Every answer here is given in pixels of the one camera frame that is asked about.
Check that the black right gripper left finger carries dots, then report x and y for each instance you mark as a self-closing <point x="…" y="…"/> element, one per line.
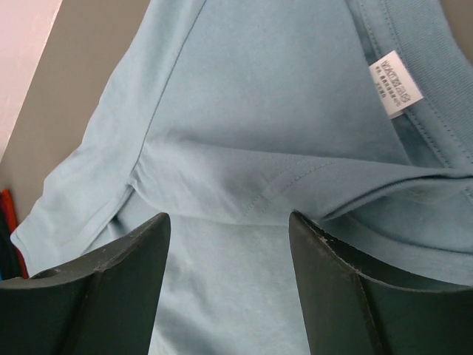
<point x="103" y="302"/>

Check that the light blue t-shirt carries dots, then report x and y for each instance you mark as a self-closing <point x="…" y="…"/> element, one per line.
<point x="228" y="116"/>

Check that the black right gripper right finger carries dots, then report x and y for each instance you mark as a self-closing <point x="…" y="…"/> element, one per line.
<point x="353" y="303"/>

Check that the folded black t-shirt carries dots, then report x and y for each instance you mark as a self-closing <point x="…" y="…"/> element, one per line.
<point x="10" y="267"/>

